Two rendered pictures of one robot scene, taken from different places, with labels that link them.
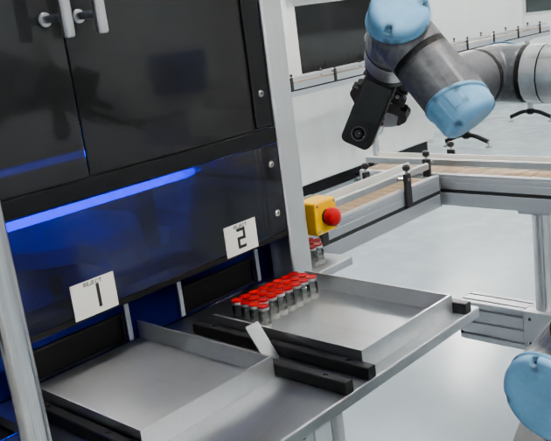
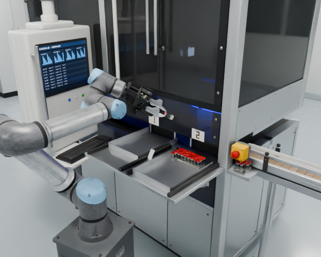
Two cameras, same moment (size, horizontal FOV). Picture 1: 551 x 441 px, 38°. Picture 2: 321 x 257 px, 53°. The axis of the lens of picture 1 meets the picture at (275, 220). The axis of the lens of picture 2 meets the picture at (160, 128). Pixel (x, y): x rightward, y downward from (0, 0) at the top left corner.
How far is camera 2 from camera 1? 2.01 m
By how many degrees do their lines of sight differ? 83
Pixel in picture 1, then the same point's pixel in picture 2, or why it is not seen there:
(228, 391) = (126, 152)
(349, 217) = (286, 172)
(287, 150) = (224, 119)
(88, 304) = (152, 120)
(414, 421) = not seen: outside the picture
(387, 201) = (319, 184)
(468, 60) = (90, 96)
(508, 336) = not seen: outside the picture
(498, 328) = not seen: outside the picture
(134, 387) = (143, 143)
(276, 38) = (230, 75)
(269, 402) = (123, 160)
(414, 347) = (144, 183)
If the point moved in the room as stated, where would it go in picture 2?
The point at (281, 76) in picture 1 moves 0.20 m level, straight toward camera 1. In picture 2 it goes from (228, 91) to (187, 90)
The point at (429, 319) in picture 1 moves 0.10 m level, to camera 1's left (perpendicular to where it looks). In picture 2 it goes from (158, 185) to (158, 174)
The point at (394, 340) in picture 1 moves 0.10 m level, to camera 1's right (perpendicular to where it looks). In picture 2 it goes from (143, 177) to (142, 188)
